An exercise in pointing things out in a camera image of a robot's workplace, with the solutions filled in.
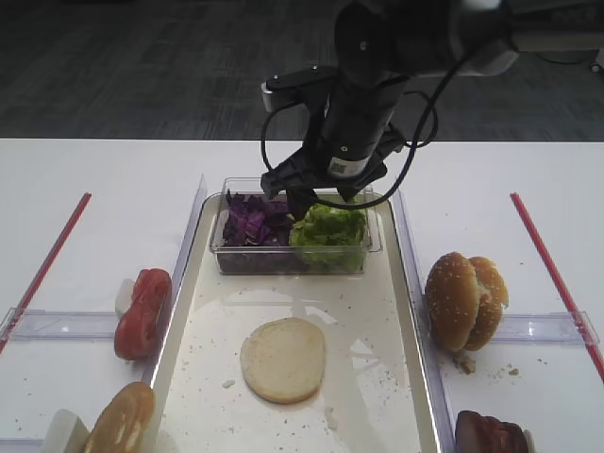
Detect green lettuce pile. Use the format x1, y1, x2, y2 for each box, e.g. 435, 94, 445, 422
289, 205, 366, 273

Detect clear plastic salad container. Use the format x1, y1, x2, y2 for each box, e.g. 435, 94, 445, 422
209, 177, 382, 275

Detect dark red meat patties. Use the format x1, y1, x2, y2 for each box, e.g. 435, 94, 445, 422
455, 411, 529, 453

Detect right upper acrylic crossbar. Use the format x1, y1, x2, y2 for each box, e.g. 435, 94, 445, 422
491, 311, 600, 346

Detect white block behind bun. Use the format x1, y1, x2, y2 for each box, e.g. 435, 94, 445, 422
41, 409, 90, 453

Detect left red strip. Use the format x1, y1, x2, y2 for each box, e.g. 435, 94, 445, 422
0, 192, 92, 352

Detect red strip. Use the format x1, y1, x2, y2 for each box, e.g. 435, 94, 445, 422
510, 193, 603, 379
0, 192, 92, 352

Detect white block behind meat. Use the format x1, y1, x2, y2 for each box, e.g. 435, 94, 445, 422
523, 429, 537, 453

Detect bottom bun half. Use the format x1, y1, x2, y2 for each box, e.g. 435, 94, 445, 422
240, 317, 327, 404

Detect metal serving tray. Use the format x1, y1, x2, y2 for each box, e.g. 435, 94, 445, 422
149, 195, 447, 452

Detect sesame bun top front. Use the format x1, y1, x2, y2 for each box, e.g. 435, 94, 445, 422
425, 252, 479, 352

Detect sesame bun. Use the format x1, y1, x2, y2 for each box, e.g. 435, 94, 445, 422
464, 257, 509, 351
425, 252, 479, 352

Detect left lower acrylic crossbar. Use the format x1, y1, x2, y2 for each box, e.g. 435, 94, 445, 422
0, 439, 42, 453

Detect purple cabbage pieces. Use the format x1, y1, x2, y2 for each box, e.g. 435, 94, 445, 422
217, 191, 295, 274

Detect right long acrylic divider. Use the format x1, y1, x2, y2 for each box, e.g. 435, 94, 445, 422
392, 190, 457, 452

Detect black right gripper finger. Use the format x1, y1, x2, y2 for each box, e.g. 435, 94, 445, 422
337, 186, 364, 204

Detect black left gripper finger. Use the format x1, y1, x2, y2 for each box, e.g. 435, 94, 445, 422
286, 189, 317, 221

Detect right red strip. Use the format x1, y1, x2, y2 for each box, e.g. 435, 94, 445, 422
510, 193, 603, 379

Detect sesame bun top rear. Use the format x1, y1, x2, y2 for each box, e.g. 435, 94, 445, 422
464, 257, 509, 351

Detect toasted bun bottom standing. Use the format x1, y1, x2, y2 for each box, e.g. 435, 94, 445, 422
82, 381, 155, 453

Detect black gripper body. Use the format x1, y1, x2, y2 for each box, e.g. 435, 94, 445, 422
260, 77, 407, 198

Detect white block behind tomato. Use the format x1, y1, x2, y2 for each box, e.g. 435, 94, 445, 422
114, 278, 135, 318

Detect left upper acrylic crossbar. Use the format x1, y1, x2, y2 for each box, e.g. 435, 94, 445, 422
1, 309, 118, 342

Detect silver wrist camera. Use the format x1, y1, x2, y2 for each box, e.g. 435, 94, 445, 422
260, 66, 340, 114

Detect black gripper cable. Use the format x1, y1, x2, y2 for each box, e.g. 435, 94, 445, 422
258, 13, 513, 211

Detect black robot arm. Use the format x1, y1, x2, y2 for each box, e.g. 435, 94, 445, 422
260, 1, 603, 219

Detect acrylic crossbar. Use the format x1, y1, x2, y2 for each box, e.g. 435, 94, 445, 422
491, 311, 600, 346
0, 439, 42, 453
1, 309, 118, 342

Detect tomato slices stack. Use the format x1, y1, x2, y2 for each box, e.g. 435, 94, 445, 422
114, 268, 172, 361

